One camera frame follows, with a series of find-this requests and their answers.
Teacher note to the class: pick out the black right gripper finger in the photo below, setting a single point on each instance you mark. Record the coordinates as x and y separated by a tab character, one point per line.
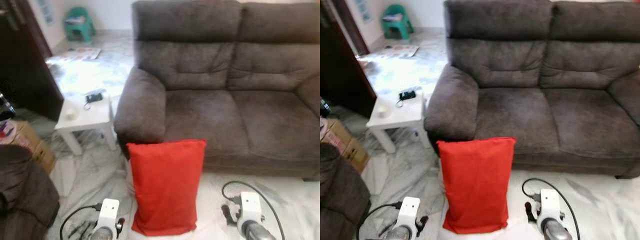
529	211
227	214

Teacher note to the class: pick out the red pillow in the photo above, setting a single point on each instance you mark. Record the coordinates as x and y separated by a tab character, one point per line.
165	190
475	185

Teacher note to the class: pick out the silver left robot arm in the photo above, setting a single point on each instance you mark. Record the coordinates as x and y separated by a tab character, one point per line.
102	235
400	235

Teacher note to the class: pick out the dark grey two-seat sofa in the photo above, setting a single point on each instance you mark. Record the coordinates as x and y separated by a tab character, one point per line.
540	100
225	100

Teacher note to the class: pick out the printed floor mat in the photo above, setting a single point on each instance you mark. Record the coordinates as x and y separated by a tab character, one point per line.
82	53
400	51

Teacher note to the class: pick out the dark grey armchair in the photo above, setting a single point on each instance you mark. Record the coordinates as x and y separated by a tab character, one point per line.
340	200
25	200

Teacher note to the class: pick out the cardboard box with handling symbols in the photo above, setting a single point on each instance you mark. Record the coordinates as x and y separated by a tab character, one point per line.
46	156
359	155

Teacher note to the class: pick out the white side table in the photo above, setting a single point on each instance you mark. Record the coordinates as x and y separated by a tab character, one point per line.
90	119
400	116

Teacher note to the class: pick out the cardboard box with fragile tape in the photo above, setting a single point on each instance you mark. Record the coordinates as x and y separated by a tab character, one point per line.
340	134
25	135

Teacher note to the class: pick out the pink packet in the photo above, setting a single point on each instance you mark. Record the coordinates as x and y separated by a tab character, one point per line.
325	131
6	131

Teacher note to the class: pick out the small black device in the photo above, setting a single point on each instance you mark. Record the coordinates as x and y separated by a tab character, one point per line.
94	97
407	95

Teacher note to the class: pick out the dark wooden door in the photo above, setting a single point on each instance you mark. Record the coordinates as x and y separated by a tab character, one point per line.
25	65
340	65

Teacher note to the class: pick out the green plastic chair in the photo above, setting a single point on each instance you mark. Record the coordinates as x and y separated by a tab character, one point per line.
80	30
397	27

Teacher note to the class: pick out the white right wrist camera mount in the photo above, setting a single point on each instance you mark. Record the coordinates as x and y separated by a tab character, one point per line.
549	204
250	206

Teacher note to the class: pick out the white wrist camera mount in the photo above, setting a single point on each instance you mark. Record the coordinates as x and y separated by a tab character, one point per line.
108	212
250	206
549	204
409	211

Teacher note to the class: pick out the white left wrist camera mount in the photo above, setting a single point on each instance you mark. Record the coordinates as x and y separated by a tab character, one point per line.
409	211
108	212

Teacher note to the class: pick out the wall picture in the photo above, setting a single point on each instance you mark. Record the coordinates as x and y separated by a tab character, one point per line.
47	11
365	10

